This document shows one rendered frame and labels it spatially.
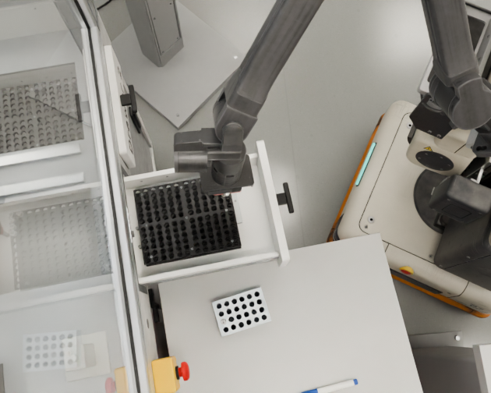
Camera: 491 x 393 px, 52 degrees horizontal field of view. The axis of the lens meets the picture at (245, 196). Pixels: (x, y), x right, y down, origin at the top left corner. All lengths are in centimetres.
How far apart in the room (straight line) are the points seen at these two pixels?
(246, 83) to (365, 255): 67
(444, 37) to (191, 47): 161
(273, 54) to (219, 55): 153
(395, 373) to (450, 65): 75
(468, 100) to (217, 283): 72
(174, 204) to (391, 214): 94
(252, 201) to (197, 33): 128
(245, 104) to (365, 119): 151
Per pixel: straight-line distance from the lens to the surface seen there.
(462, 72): 91
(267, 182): 116
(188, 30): 240
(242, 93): 81
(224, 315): 124
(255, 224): 123
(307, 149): 220
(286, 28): 79
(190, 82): 227
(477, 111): 94
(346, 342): 131
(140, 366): 107
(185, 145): 87
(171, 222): 117
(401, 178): 194
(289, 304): 129
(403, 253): 187
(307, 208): 212
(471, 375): 158
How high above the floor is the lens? 204
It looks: 75 degrees down
